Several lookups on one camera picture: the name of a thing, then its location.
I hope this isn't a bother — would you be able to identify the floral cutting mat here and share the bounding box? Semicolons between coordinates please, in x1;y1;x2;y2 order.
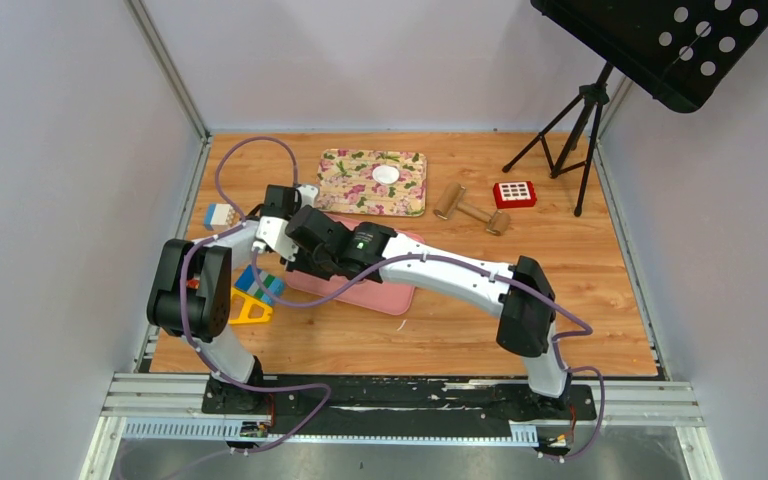
315;149;428;217

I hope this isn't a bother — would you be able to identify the wooden double-ended roller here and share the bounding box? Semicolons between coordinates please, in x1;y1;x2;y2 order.
433;182;511;236

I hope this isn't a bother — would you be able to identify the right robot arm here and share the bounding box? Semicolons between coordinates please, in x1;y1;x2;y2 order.
281;206;571;418

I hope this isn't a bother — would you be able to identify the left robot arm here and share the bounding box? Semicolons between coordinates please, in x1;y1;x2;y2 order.
146;218;275;413

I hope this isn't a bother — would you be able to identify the flat white dough wrapper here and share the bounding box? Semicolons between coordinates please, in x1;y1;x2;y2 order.
372;165;401;185

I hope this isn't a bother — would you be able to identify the blue green toy brick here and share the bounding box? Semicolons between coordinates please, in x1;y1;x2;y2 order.
233;266;286;306

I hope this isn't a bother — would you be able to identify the yellow triangular toy block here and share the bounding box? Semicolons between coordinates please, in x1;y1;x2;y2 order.
228;287;274;325

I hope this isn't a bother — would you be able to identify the small blue white card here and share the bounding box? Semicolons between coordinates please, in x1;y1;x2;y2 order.
203;203;238;232

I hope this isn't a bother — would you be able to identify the red grid box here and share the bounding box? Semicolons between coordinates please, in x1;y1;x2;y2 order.
492;181;537;209

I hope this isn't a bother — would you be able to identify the black music stand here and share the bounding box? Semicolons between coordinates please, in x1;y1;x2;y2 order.
502;0;768;183

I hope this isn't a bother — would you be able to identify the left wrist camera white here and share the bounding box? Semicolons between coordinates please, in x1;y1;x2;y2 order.
293;184;319;212

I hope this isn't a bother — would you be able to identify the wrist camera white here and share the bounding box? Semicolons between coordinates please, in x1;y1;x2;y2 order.
253;217;299;262
293;184;319;212

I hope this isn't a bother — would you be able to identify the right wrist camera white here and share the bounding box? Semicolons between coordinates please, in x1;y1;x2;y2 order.
253;217;299;262

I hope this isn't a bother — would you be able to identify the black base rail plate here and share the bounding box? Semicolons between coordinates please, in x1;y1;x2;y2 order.
201;375;597;438

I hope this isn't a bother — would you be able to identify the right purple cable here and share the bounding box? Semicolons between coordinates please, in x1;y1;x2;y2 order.
250;246;607;464

